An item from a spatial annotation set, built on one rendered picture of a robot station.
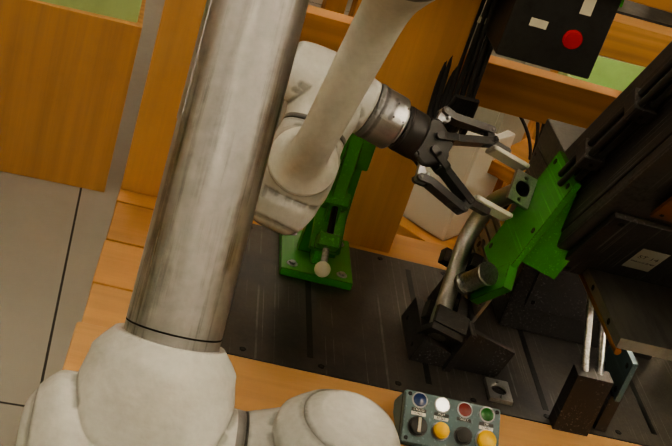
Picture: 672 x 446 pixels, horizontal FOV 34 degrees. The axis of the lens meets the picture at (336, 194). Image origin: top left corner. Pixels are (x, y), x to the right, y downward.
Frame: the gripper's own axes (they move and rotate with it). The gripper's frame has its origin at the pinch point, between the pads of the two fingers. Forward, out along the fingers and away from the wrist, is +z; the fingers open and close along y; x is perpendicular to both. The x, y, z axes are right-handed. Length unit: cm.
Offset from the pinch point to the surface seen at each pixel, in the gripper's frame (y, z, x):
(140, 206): -16, -45, 47
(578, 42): 27.5, 2.0, -5.0
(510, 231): -5.9, 4.3, 1.3
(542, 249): -8.7, 7.6, -4.6
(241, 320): -34.0, -26.5, 19.0
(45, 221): 14, -51, 208
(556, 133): 17.6, 9.5, 7.1
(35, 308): -18, -44, 173
